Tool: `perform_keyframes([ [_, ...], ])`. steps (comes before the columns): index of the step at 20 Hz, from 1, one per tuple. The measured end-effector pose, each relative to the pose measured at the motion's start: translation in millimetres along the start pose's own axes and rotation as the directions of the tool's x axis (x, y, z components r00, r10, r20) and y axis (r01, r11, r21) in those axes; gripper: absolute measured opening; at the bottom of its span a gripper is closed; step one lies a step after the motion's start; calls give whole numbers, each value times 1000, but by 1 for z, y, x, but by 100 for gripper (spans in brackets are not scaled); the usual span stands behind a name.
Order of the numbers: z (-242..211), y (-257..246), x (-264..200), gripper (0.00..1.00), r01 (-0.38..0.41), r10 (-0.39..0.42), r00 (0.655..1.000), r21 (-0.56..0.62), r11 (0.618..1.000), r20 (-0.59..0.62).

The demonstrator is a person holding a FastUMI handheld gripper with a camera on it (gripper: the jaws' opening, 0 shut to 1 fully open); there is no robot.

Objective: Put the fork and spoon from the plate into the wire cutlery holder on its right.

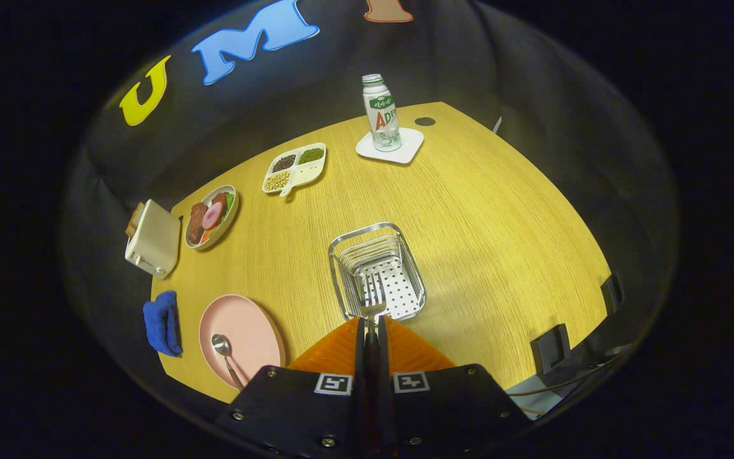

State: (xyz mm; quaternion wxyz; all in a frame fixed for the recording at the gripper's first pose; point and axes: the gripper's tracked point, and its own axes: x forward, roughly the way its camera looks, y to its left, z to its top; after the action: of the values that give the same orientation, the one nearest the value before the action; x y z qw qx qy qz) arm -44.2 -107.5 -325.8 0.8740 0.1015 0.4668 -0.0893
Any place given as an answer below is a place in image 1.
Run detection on white square coaster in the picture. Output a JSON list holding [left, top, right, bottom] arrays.
[[356, 127, 424, 165]]

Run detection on metal wire basket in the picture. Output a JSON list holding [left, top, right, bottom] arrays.
[[328, 221, 428, 322]]

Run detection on blue folded cloth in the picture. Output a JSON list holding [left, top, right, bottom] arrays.
[[143, 291, 184, 357]]

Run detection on wooden handled metal fork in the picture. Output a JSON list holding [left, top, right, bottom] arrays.
[[359, 273, 389, 447]]

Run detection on white divided dish with beans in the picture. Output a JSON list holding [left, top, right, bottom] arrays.
[[262, 143, 327, 198]]

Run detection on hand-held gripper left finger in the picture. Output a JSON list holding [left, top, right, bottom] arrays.
[[214, 316, 368, 459]]

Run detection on cream toaster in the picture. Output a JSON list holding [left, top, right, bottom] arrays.
[[125, 200, 182, 280]]

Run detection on wooden handled metal spoon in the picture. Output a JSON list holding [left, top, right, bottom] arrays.
[[212, 334, 246, 391]]

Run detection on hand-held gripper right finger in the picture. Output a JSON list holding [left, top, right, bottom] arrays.
[[376, 315, 531, 459]]

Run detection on black table clamp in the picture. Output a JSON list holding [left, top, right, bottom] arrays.
[[530, 323, 572, 375], [600, 274, 624, 316]]

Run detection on dark cable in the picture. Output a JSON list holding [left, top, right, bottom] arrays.
[[506, 357, 626, 399]]

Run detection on plate of meat and vegetables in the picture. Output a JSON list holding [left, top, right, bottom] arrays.
[[184, 185, 240, 251]]

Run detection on pink plate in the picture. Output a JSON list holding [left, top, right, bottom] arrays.
[[199, 294, 287, 390]]

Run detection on white drink bottle green cap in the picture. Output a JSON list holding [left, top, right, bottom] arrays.
[[361, 74, 403, 152]]

